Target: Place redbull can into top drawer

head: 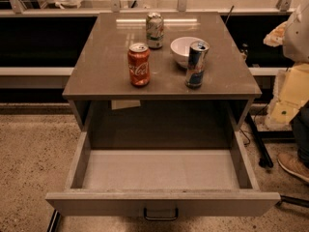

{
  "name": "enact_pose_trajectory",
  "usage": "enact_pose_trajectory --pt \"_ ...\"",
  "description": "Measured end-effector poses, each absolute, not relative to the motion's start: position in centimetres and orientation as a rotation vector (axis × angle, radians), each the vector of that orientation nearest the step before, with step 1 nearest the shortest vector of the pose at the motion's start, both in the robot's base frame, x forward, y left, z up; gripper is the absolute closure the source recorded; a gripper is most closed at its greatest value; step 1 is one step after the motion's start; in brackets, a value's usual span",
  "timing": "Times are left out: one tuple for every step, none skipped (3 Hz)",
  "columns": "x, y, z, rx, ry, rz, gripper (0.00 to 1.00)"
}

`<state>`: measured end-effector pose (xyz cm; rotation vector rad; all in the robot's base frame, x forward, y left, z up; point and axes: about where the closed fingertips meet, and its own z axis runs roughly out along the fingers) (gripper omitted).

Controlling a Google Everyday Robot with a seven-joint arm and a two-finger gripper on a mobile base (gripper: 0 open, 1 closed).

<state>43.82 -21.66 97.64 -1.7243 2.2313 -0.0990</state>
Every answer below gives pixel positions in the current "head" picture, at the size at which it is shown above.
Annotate grey cabinet with top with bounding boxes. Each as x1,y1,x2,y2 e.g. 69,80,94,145
64,13,261,150

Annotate dark trouser leg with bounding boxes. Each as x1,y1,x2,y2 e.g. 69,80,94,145
292,107,309,168

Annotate green white soda can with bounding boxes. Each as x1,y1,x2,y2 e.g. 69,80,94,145
146,13,164,48

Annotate paper label under top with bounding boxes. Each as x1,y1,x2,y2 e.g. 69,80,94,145
111,100,141,110

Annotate white bowl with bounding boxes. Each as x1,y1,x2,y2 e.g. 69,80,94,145
170,37,201,70

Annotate brown shoe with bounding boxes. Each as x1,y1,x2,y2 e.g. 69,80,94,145
278,153,309,183

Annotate black drawer handle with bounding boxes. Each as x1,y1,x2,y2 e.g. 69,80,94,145
143,208,179,222

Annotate black stand leg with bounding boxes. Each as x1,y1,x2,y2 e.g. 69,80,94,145
245,113,273,168

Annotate red coca-cola can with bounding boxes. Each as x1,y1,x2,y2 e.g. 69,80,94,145
127,43,150,87

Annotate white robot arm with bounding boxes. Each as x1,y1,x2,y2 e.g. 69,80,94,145
264,0,309,129

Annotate open grey top drawer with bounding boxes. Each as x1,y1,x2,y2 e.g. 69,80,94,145
46,130,280,217

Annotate redbull can blue silver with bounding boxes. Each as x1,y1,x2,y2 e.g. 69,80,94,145
185,40,210,88

